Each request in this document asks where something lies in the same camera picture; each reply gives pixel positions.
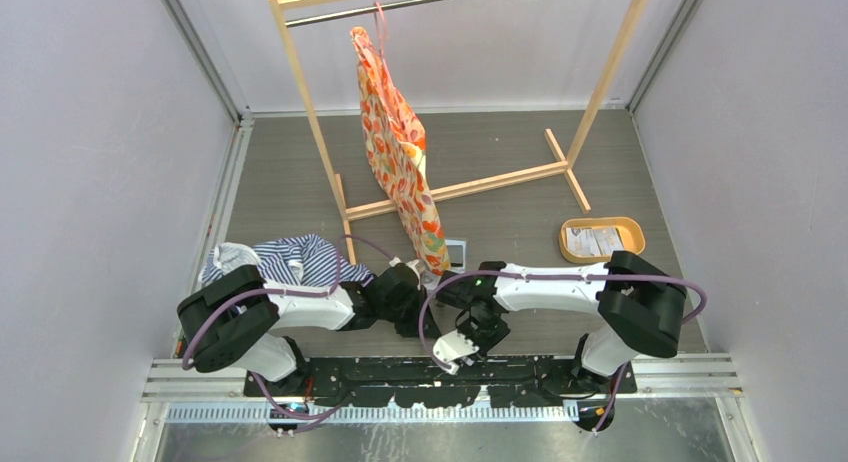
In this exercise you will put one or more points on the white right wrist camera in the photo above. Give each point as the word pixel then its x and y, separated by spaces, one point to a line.
pixel 452 348

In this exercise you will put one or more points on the lower silver VIP card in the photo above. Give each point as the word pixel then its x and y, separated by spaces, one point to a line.
pixel 608 240

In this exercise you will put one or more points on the pink wire hanger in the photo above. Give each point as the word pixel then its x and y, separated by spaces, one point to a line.
pixel 382 30

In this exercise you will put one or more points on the orange floral garment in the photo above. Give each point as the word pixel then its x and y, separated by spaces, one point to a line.
pixel 395 143

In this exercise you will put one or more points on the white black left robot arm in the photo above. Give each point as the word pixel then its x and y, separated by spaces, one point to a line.
pixel 229 323

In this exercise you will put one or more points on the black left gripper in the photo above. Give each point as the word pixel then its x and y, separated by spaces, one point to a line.
pixel 411 329

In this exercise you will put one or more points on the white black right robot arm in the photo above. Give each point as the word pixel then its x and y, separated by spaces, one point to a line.
pixel 642 309

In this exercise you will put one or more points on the wooden clothes rack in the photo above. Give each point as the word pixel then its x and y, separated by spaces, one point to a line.
pixel 464 56

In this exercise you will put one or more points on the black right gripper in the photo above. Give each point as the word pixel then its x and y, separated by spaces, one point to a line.
pixel 484 345

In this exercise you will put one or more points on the blue white striped shirt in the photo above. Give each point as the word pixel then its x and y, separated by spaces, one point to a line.
pixel 307 260

